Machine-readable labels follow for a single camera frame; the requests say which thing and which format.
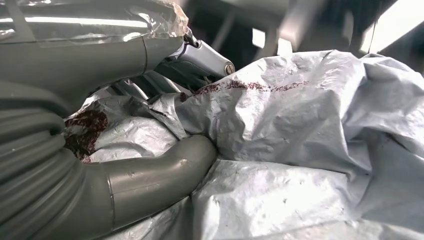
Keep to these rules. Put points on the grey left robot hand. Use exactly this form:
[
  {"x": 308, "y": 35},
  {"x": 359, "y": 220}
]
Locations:
[{"x": 82, "y": 56}]

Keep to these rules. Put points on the grey courier parcel red print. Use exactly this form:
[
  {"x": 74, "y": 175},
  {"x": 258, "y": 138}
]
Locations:
[
  {"x": 281, "y": 109},
  {"x": 281, "y": 205}
]

